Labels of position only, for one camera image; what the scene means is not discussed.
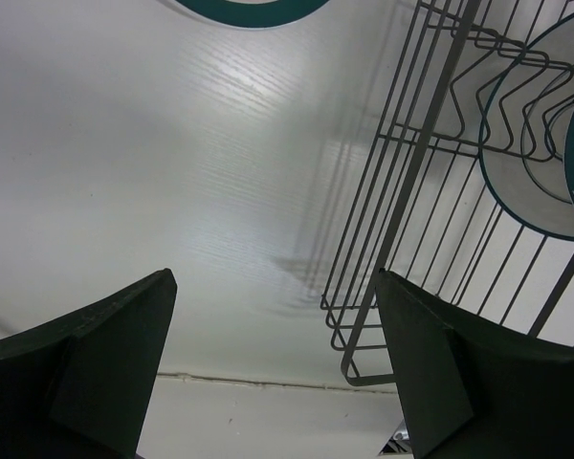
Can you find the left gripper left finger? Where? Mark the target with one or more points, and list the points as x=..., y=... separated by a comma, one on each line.
x=79, y=386

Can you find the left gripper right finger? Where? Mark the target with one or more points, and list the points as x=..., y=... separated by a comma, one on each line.
x=470, y=388

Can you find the white plate dark rim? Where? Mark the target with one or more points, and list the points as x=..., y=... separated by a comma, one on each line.
x=522, y=133

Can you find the grey wire dish rack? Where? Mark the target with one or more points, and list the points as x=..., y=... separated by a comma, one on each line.
x=422, y=208

